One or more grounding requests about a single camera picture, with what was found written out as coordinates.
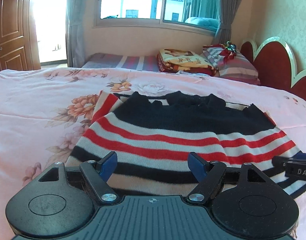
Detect striped red black white sweater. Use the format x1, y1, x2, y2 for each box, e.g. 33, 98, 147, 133
66, 91, 306, 198

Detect pink floral bed sheet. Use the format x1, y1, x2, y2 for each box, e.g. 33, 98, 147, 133
0, 68, 306, 239

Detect striped pink pillow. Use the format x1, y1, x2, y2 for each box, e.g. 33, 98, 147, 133
202, 48, 260, 85

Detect red scalloped headboard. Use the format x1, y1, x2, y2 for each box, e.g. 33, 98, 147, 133
240, 36, 306, 101

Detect folded yellow red blanket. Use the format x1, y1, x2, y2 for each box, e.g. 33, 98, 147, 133
156, 48, 216, 76

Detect striped purple mattress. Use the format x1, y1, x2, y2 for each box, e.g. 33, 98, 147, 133
82, 53, 159, 72

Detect red patterned cloth bundle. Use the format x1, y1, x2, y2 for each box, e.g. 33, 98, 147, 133
203, 41, 237, 63

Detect brown wooden door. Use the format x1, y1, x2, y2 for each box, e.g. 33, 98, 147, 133
0, 0, 41, 71

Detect sliding glass window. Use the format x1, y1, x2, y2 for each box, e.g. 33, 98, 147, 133
96, 0, 218, 33

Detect grey left curtain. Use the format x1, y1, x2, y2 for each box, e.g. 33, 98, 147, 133
66, 0, 86, 68

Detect grey curtain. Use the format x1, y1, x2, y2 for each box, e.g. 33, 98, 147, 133
66, 0, 86, 68
212, 0, 242, 44

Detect grey right curtain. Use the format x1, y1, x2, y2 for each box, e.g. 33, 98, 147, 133
212, 0, 242, 44

